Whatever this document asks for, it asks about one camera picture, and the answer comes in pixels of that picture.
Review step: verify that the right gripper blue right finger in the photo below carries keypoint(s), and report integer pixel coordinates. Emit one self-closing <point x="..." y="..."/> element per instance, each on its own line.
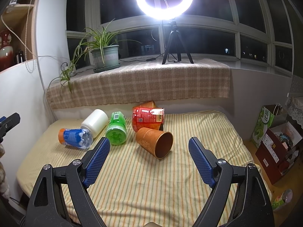
<point x="251" y="207"/>

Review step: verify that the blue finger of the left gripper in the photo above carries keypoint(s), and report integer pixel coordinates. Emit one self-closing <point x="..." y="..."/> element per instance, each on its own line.
<point x="8" y="123"/>

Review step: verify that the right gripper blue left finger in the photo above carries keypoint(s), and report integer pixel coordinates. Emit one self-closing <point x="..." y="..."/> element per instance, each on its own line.
<point x="47" y="205"/>

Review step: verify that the red labelled plastic cup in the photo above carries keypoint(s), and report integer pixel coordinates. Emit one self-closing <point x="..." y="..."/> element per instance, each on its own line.
<point x="152" y="118"/>

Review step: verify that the green plastic cup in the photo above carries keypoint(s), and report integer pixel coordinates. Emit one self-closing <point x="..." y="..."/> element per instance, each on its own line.
<point x="116" y="130"/>

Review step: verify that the large brown paper cup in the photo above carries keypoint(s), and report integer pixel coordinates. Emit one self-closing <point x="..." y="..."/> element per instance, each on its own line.
<point x="156" y="142"/>

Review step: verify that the small brown paper cup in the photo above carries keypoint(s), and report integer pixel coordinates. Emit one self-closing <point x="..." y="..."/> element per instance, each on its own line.
<point x="150" y="104"/>

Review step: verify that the green snack packet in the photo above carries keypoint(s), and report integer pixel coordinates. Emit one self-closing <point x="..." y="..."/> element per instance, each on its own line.
<point x="282" y="200"/>

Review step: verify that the red cardboard box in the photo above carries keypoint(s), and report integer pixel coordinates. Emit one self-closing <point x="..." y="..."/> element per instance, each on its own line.
<point x="279" y="149"/>

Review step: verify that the red ceramic vase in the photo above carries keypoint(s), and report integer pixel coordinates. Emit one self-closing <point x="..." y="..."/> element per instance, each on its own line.
<point x="6" y="53"/>

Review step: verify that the striped yellow table cloth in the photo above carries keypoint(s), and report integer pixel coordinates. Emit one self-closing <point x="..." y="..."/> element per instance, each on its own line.
<point x="134" y="187"/>

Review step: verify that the green white paper bag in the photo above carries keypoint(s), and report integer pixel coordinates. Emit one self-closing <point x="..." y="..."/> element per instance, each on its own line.
<point x="270" y="116"/>

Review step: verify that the wooden shelf unit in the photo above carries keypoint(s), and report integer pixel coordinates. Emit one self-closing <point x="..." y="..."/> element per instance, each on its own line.
<point x="19" y="17"/>

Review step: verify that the spider plant in green pot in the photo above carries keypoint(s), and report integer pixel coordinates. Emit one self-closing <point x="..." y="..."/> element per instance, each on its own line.
<point x="102" y="44"/>

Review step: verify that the beige checkered sill cloth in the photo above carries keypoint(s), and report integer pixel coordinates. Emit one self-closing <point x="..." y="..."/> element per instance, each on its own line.
<point x="143" y="82"/>

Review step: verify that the black tripod stand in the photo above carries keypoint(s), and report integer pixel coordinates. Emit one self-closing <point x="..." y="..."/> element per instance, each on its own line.
<point x="176" y="38"/>

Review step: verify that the white ring light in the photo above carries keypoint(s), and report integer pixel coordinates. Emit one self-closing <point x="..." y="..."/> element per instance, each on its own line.
<point x="164" y="14"/>

